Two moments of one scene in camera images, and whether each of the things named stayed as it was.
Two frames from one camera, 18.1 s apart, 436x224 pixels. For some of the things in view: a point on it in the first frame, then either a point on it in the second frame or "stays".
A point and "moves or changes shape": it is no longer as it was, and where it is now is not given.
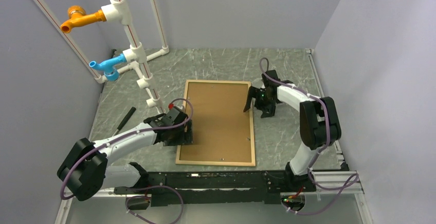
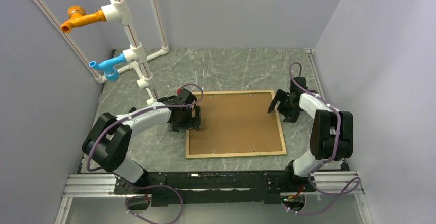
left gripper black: x=185 y=138 -> x=193 y=123
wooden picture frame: x=223 y=134 moves or changes shape
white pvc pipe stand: x=116 y=9 stays
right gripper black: x=268 y=111 -> x=291 y=116
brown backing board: x=221 y=129 moves or changes shape
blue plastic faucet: x=110 y=72 stays
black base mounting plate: x=169 y=188 stays
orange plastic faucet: x=78 y=17 stays
